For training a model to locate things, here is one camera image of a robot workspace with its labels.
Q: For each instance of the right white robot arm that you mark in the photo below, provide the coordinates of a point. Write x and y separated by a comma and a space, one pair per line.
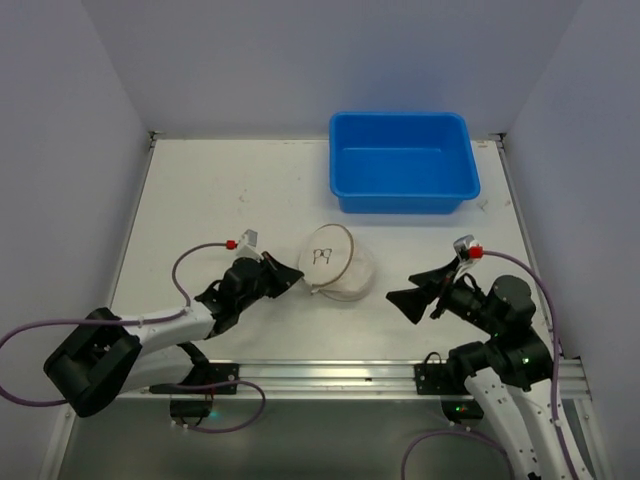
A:
513, 376

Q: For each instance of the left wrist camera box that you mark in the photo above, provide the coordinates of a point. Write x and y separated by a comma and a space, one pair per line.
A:
245, 246

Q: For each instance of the blue plastic bin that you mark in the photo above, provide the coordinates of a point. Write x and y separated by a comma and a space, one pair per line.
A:
401, 162

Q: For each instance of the aluminium front rail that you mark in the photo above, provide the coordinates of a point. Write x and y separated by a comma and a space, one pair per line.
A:
283, 377

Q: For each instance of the white mesh laundry bag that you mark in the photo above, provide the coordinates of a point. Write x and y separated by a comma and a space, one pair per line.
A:
336, 265

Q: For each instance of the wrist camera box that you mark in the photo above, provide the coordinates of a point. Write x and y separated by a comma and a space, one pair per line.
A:
468, 252
245, 246

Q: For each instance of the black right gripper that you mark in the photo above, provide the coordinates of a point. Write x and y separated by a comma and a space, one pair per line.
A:
442, 289

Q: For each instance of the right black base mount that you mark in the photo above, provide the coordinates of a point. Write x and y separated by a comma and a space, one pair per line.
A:
432, 378

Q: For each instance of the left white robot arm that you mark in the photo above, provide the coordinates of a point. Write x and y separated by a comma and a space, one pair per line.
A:
109, 355

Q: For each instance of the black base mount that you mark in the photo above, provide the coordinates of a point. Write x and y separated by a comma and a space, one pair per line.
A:
432, 378
193, 412

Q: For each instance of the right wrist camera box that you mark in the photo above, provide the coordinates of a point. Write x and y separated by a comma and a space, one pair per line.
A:
468, 252

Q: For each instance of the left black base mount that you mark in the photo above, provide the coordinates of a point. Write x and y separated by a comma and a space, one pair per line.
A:
193, 412

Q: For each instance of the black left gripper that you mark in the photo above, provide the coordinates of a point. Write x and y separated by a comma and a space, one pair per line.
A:
267, 275

